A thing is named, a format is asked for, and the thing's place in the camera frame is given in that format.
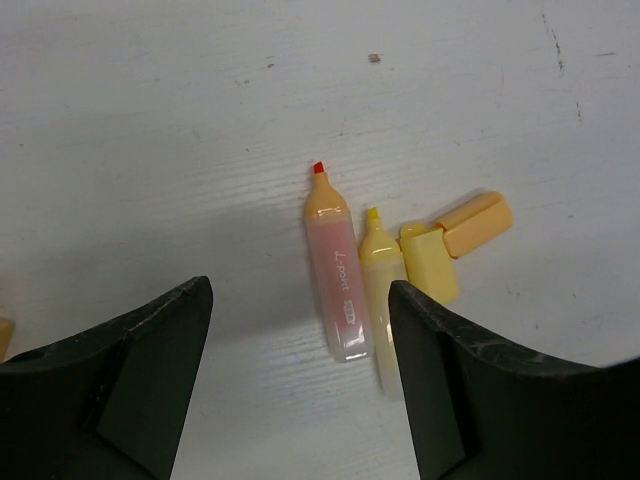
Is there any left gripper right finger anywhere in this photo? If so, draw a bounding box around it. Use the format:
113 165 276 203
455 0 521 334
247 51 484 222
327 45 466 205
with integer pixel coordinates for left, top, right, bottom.
388 281 639 479

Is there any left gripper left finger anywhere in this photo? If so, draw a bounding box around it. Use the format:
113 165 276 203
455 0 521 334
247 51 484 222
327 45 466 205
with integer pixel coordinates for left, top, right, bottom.
1 276 213 479

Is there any yellow highlighter cap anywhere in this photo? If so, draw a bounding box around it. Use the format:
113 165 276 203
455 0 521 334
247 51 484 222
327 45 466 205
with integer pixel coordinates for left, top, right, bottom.
399 222 460 305

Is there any pale yellow highlighter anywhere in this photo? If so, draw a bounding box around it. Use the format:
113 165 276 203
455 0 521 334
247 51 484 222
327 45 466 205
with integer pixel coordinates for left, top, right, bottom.
359 207 407 401

